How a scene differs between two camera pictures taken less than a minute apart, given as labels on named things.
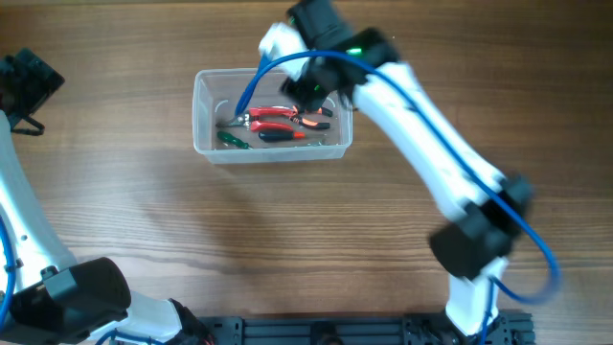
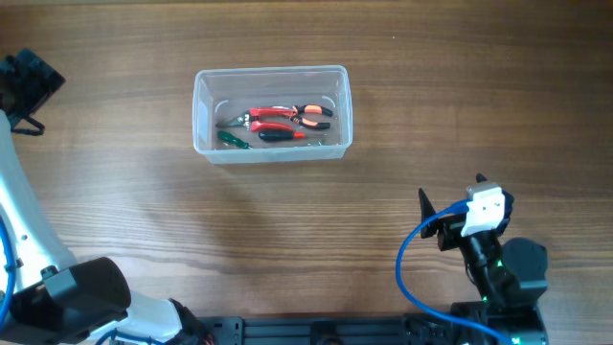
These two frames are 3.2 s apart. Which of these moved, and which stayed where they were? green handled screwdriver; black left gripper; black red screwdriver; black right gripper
Moved: black right gripper
Stayed: black red screwdriver; black left gripper; green handled screwdriver
